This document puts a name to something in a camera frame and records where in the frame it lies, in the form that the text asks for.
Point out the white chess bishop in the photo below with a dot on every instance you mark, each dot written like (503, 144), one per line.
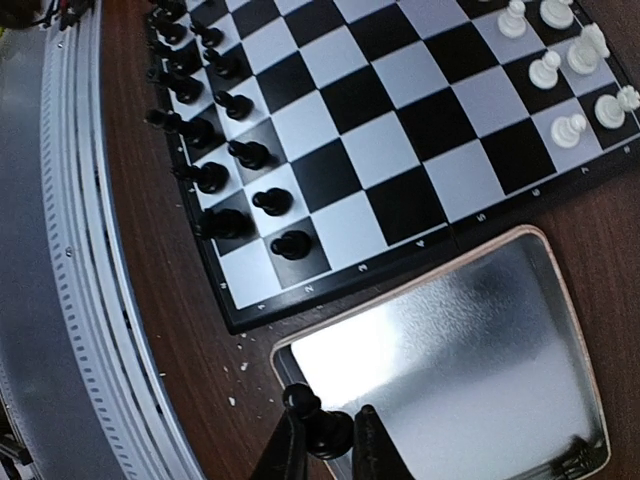
(557, 14)

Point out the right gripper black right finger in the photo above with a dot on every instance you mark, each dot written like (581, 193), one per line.
(374, 454)

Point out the black and white chessboard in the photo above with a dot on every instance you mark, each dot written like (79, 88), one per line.
(405, 131)

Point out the white chess knight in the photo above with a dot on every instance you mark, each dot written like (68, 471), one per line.
(588, 50)

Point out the wooden rimmed metal tray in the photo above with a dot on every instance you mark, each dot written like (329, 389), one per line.
(478, 369)

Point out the black chess king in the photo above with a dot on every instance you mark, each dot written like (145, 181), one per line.
(186, 89)

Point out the white chess rook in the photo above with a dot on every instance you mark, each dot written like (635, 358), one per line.
(611, 110)

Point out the black chess pawn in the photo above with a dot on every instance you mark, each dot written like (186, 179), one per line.
(223, 66)
(274, 202)
(251, 155)
(210, 37)
(292, 245)
(328, 434)
(237, 107)

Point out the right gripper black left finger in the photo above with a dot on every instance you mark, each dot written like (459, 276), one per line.
(285, 455)

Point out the black chess rook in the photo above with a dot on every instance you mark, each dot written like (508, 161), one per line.
(170, 9)
(222, 224)

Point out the aluminium front rail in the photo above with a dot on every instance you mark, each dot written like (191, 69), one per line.
(79, 385)

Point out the black chess bishop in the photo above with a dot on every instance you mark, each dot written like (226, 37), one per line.
(209, 178)
(196, 132)

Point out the white chess pawn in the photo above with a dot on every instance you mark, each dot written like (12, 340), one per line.
(543, 72)
(566, 131)
(511, 22)

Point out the black chess knight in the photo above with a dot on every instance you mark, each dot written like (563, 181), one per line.
(172, 33)

